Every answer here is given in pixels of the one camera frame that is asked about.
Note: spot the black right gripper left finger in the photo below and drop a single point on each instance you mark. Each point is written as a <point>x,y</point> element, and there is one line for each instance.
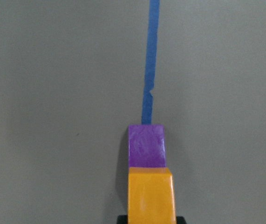
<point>122,220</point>

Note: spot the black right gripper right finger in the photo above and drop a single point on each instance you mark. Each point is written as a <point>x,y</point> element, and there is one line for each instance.
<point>180,220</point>

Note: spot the orange trapezoid block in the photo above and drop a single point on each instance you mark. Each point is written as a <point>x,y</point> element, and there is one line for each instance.
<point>151,196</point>

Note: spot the purple trapezoid block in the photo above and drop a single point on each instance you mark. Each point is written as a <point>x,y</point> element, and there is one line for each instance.
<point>146,146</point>

